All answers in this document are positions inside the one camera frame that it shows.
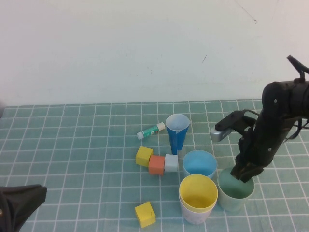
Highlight pink plastic cup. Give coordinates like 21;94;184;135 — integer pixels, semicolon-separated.
179;193;217;225

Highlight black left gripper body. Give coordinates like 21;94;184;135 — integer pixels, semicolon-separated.
0;185;28;232

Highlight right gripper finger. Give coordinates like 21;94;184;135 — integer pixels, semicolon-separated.
241;166;264;183
230;164;244;181

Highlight right arm black strap loop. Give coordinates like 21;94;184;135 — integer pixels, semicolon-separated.
286;55;309;84

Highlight green white glue stick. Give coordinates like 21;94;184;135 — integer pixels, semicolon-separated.
136;122;166;140

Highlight yellow plastic cup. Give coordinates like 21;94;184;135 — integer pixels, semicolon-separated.
179;174;219;213

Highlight orange foam cube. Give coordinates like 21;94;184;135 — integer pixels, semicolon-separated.
148;154;166;176

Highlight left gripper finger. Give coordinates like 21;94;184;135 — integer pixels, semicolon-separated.
24;184;48;201
25;193;47;218

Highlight green checked tablecloth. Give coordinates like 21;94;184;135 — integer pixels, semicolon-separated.
0;98;309;232

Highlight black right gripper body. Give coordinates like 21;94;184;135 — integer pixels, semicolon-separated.
236;113;294;170

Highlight pale blue foam cube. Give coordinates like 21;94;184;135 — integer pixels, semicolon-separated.
164;154;179;173

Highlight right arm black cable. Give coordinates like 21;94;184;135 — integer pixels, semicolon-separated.
284;118;309;144

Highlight blue paper cone cup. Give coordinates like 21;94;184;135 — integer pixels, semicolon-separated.
165;113;190;156

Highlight blue plastic cup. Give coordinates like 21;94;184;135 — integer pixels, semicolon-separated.
182;149;218;180

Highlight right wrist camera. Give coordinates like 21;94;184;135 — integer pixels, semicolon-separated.
209;109;259;143

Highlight green plastic cup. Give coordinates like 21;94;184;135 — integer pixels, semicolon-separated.
217;167;255;214

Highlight yellow foam cube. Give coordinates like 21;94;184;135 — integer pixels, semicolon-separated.
134;201;156;229
135;146;154;167

